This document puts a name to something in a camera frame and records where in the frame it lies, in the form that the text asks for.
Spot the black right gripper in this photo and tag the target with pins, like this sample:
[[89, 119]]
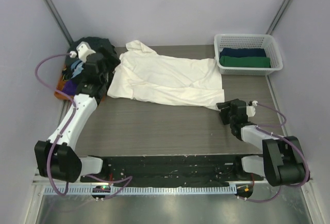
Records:
[[225, 112]]

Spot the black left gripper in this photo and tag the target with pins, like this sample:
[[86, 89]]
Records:
[[112, 62]]

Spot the white t shirt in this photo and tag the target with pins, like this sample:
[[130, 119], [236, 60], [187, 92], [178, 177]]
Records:
[[144, 75]]

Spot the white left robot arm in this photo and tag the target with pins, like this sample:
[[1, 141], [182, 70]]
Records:
[[56, 157]]

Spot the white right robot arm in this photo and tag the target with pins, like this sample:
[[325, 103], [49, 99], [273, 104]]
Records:
[[282, 161]]

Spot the dark teal t shirt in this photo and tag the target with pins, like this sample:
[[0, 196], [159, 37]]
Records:
[[95, 43]]

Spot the black printed t shirt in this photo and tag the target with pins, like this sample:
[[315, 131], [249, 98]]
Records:
[[73, 71]]

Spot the rolled green t shirt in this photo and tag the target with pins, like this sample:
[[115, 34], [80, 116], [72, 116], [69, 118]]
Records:
[[255, 62]]

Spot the purple t shirt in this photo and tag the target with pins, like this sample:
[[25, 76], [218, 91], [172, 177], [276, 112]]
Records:
[[69, 88]]

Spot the white plastic basket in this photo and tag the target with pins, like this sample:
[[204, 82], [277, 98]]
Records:
[[237, 41]]

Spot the orange wooden tray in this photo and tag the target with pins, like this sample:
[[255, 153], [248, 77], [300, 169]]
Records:
[[58, 93]]

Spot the rolled navy t shirt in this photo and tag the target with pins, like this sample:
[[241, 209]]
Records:
[[243, 52]]

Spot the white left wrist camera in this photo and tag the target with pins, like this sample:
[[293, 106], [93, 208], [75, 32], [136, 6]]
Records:
[[83, 50]]

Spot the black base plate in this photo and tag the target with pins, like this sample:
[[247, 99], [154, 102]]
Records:
[[174, 171]]

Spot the left aluminium frame post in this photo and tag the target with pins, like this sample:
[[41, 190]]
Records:
[[59, 21]]

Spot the aluminium frame post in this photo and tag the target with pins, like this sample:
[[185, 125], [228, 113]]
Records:
[[279, 15], [59, 21]]

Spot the white slotted cable duct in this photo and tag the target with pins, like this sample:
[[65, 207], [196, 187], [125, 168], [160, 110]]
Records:
[[101, 190]]

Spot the right aluminium frame post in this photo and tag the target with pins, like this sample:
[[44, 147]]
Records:
[[279, 15]]

